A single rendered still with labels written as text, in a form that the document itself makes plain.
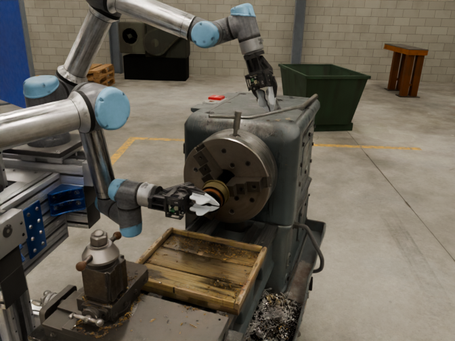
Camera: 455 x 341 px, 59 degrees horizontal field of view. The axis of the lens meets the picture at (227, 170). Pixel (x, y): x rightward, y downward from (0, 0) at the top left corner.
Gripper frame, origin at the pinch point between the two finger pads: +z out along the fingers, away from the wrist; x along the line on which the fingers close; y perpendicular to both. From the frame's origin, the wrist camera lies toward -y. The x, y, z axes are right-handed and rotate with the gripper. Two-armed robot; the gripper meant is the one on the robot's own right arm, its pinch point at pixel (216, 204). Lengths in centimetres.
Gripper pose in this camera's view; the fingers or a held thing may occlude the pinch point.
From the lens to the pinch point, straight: 122.5
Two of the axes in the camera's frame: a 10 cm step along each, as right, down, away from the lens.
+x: 0.2, -9.3, -3.7
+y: -3.4, 3.4, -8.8
